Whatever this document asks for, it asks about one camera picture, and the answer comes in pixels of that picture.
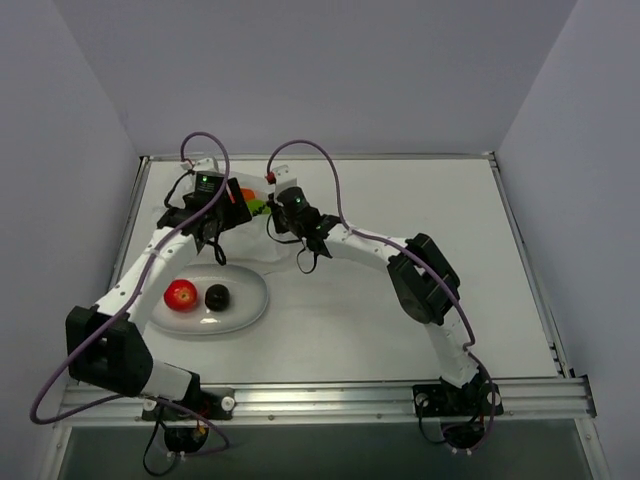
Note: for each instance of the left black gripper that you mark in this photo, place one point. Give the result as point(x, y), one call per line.
point(240, 201)

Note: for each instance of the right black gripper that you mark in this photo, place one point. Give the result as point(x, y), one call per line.
point(275, 206)

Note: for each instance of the green fake fruit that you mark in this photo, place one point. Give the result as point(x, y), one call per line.
point(258, 207)

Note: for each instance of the white plastic bag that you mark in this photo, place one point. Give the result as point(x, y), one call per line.
point(245, 243)

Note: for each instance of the dark fake fruit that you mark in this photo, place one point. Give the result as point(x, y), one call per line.
point(217, 298)

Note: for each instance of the red fake apple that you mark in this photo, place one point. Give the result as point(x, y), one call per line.
point(181, 296)

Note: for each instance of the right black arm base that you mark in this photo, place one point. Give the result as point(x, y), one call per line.
point(457, 418)

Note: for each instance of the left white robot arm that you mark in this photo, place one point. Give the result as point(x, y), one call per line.
point(105, 341)

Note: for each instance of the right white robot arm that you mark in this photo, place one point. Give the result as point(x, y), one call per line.
point(424, 282)

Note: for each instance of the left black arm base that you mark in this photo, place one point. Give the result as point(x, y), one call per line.
point(190, 425)

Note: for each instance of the orange fake fruit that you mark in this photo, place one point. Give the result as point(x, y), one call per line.
point(248, 194)

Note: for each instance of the white oval plate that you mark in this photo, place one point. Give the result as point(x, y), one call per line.
point(249, 299)

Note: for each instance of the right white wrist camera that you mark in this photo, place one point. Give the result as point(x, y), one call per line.
point(281, 176)

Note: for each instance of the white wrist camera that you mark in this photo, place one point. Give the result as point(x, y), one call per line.
point(281, 176)
point(206, 163)

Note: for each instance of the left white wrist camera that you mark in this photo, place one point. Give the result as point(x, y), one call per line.
point(206, 163)

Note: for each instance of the aluminium mounting rail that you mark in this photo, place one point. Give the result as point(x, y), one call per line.
point(392, 402)

